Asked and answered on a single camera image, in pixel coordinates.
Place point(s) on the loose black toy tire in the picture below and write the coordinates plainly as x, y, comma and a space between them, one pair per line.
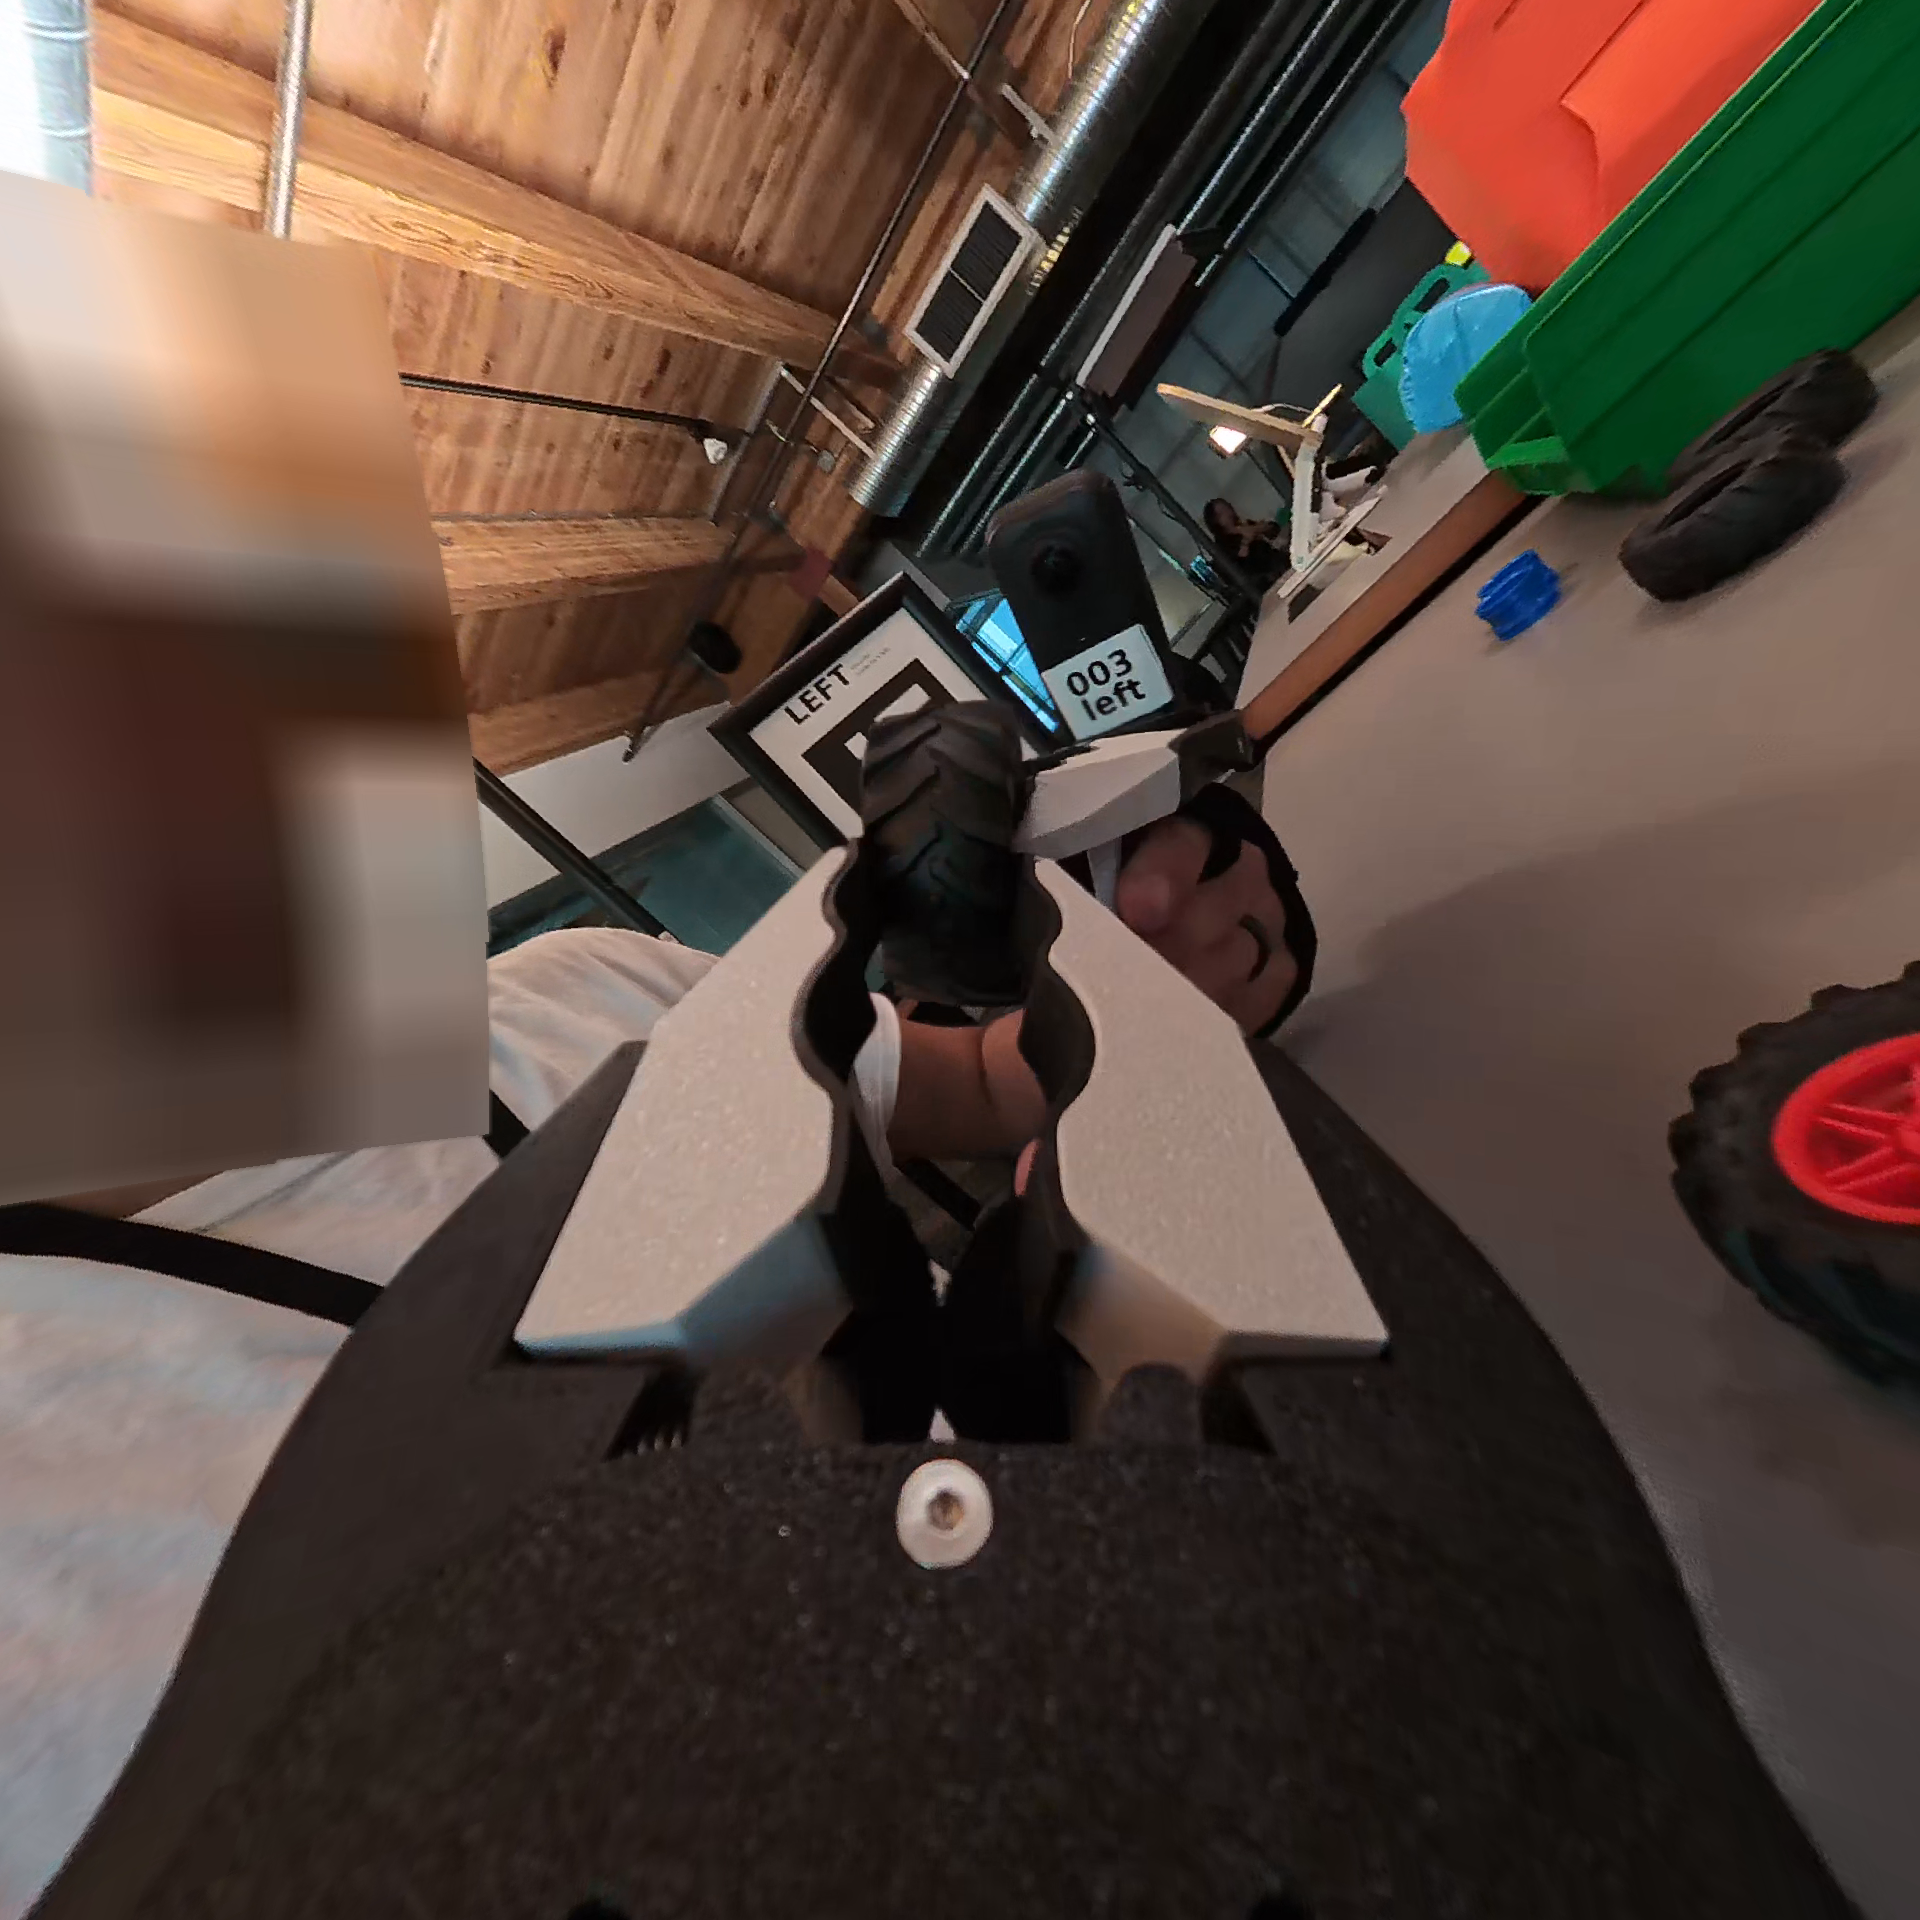
1665, 564
1839, 393

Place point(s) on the green plastic bin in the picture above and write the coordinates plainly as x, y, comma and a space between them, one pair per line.
1695, 300

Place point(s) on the white ceiling air vent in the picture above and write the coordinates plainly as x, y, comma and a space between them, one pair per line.
976, 277

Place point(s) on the person's left hand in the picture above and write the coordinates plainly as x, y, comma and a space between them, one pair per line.
1200, 914

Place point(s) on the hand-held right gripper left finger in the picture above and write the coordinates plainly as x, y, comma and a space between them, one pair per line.
690, 1183

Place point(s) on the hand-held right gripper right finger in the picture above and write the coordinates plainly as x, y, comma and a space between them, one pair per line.
1200, 1183

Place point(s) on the black rubber toy tire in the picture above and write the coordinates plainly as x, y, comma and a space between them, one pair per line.
943, 841

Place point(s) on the wooden board white stand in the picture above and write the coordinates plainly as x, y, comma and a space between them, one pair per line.
1237, 408

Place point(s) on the green carry bag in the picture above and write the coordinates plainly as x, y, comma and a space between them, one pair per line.
1382, 360

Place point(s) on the black toy wheel red rim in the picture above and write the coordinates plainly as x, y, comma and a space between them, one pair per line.
1862, 1124

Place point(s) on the blue toy wheel rim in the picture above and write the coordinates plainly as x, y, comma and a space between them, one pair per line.
1519, 595

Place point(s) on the orange plastic bin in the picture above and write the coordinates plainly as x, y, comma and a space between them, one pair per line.
1529, 134

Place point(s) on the silver air duct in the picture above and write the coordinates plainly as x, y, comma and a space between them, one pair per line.
1080, 134

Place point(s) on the light blue plastic bag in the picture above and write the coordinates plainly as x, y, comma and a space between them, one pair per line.
1463, 360

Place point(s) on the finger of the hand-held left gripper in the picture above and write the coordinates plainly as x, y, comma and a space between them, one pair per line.
1109, 787

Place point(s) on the black framed marker sign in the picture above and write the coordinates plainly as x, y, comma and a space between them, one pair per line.
809, 721

